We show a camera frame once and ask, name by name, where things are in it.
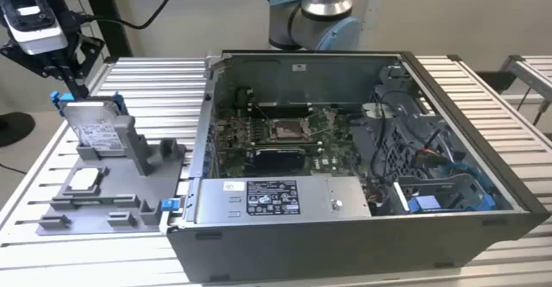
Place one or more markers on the silver CPU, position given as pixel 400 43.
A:
pixel 85 178

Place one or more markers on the black round stand base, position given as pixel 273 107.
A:
pixel 15 128

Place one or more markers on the aluminium side table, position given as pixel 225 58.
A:
pixel 531 70

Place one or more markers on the blue case latch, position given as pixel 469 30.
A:
pixel 168 205

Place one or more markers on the black open PC case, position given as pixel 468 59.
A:
pixel 323 251

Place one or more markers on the thin metal locking lever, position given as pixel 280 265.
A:
pixel 323 128

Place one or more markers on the green motherboard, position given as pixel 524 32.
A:
pixel 336 144

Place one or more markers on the silver power supply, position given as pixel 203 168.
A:
pixel 215 203

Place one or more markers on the grey metal disk bay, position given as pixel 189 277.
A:
pixel 388 138

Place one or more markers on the black table bracket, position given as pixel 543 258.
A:
pixel 496 80

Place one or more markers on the black RAM slot bank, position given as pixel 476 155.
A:
pixel 280 108

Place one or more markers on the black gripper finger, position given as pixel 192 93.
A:
pixel 76 83

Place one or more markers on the hard disk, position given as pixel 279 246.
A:
pixel 96 128

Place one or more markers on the black graphics card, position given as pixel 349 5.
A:
pixel 277 162

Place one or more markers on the black expansion slot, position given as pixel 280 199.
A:
pixel 288 143

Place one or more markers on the black frame post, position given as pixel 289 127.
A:
pixel 109 25

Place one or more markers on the blue carrier in bay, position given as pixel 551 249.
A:
pixel 424 203

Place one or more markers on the grey parts rack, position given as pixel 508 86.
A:
pixel 129 180

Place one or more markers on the CPU socket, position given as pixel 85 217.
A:
pixel 287 132

